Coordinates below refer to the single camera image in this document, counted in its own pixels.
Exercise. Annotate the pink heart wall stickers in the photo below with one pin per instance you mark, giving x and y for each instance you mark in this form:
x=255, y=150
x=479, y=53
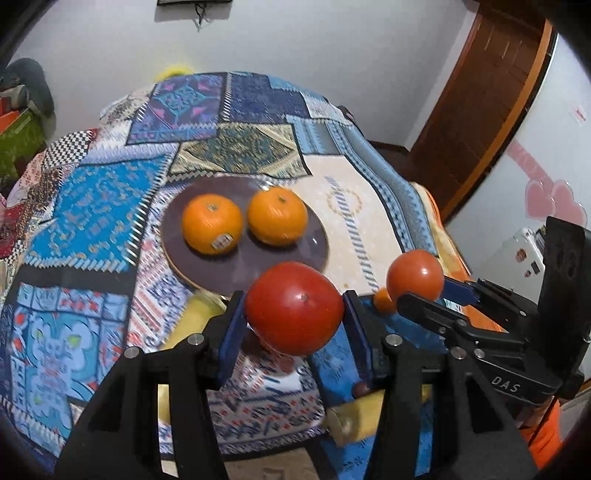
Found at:
x=549, y=194

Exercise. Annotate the yellow cloth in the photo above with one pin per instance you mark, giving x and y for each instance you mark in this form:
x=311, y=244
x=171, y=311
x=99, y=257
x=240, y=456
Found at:
x=196, y=318

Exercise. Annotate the brown wooden door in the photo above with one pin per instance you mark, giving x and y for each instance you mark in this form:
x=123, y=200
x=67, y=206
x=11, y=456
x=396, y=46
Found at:
x=489, y=106

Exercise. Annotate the yellow plush object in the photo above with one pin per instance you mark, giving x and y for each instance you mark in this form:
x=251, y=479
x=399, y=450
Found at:
x=173, y=70

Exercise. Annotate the patchwork printed blanket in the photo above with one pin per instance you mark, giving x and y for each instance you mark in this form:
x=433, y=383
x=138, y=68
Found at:
x=97, y=217

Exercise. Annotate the small red tomato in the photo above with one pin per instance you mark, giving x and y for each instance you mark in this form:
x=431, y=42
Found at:
x=415, y=274

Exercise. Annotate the tiny orange kumquat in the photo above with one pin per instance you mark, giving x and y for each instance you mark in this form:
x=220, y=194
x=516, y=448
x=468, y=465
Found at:
x=383, y=301

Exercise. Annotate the plain orange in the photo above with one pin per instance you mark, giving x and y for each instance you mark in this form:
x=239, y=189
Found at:
x=277, y=215

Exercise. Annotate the white appliance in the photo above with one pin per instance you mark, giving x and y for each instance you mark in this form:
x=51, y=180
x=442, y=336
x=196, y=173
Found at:
x=519, y=258

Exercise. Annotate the grey cloth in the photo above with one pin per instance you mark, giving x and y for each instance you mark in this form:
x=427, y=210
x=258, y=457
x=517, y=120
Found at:
x=30, y=83

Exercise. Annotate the purple round plate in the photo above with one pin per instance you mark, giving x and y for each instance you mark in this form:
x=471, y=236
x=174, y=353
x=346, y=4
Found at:
x=244, y=258

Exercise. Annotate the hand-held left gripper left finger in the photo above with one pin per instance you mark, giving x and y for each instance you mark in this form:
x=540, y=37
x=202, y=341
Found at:
x=232, y=334

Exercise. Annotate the orange with sticker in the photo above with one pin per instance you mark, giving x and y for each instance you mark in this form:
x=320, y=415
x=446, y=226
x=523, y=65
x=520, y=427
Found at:
x=212, y=224

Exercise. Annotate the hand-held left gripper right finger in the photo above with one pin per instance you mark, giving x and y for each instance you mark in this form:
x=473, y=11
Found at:
x=358, y=333

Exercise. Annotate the large red tomato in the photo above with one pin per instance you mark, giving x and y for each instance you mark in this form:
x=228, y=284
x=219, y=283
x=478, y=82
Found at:
x=294, y=308

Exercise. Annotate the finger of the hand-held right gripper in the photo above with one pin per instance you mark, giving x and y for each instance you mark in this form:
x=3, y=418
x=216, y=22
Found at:
x=457, y=290
x=427, y=313

